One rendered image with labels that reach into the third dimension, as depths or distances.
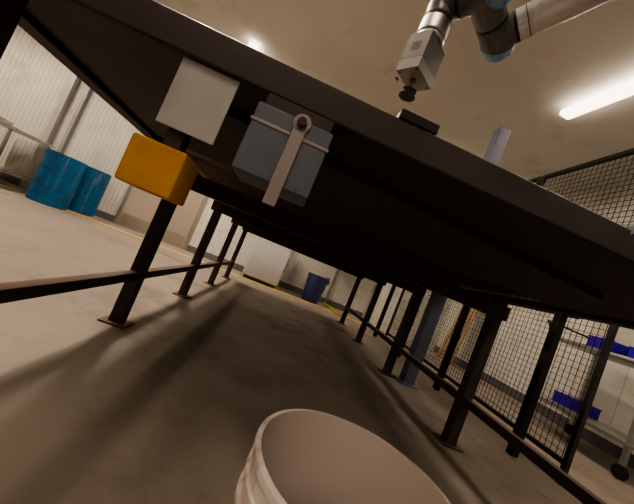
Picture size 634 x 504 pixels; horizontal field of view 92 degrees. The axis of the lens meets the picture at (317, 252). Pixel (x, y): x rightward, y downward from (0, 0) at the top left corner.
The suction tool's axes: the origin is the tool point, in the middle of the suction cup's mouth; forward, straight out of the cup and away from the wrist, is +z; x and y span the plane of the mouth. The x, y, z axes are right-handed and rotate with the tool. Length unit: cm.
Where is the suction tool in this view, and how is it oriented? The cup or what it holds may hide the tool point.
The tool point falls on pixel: (406, 96)
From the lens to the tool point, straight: 91.2
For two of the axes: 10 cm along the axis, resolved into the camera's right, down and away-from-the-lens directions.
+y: -6.2, -3.0, -7.3
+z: -3.8, 9.2, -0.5
